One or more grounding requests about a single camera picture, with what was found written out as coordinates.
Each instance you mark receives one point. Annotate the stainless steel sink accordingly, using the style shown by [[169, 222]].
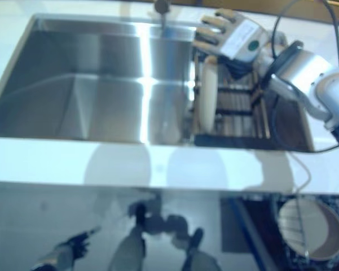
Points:
[[101, 98]]

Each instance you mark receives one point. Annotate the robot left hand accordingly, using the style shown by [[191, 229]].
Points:
[[79, 244]]

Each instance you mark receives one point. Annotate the cream plate with grey rim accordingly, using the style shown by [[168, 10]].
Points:
[[321, 231]]

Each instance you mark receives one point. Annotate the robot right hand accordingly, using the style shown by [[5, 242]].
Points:
[[242, 36]]

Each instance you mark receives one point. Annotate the chrome kitchen faucet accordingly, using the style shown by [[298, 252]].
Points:
[[161, 5]]

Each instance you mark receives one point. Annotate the black dish drying rack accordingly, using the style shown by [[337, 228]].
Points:
[[234, 124]]

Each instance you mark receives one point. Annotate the cream ceramic plate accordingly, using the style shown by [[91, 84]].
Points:
[[208, 98]]

